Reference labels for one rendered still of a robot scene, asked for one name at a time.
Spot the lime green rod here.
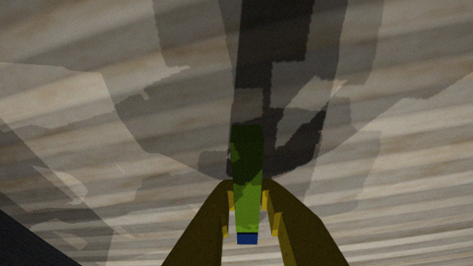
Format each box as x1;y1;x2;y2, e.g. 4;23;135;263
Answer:
231;125;264;232

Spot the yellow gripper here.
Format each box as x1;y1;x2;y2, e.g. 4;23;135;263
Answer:
161;178;349;266

